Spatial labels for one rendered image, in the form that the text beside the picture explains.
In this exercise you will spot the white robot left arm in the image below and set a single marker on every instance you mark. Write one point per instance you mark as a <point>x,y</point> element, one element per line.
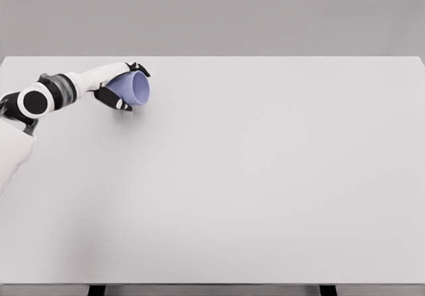
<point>40,100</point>

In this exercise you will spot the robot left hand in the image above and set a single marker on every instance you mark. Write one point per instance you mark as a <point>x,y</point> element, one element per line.
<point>111,71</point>

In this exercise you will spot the lavender blue cup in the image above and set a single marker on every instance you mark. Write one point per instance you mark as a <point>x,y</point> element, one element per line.
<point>127,88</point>

